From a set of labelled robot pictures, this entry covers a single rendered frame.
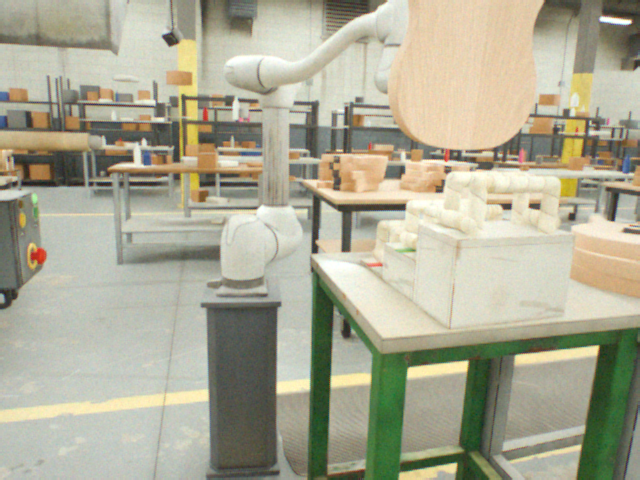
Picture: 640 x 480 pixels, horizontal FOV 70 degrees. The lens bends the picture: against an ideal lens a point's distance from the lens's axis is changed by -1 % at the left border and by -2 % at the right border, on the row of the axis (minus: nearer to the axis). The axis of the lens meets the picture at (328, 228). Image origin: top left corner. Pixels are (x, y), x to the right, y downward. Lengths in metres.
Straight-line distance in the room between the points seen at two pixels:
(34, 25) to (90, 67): 11.43
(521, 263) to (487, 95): 0.38
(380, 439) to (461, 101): 0.71
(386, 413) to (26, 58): 12.04
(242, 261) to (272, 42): 10.75
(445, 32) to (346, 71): 11.51
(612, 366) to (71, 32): 1.19
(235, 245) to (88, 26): 1.02
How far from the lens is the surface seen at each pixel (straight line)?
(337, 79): 12.45
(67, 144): 0.92
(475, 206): 0.88
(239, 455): 1.95
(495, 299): 0.94
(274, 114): 1.77
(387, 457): 0.99
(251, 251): 1.65
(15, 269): 1.21
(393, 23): 1.39
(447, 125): 1.06
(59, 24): 0.79
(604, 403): 1.26
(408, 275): 1.02
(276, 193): 1.79
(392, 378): 0.90
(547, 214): 0.98
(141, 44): 12.12
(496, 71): 1.12
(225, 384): 1.79
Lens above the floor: 1.28
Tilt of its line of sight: 12 degrees down
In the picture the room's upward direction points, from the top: 2 degrees clockwise
